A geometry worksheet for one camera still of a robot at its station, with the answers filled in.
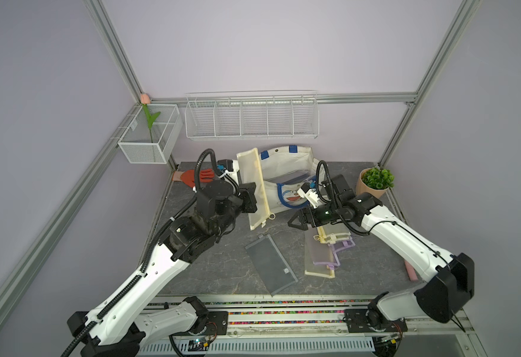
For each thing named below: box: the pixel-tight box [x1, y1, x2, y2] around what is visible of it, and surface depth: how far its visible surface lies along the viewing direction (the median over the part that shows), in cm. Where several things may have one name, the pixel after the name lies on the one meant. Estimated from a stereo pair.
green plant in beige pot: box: [355, 166, 395, 199], surface depth 98 cm
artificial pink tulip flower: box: [139, 92, 162, 143], surface depth 92 cm
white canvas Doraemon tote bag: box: [259, 145, 326, 215], surface depth 101 cm
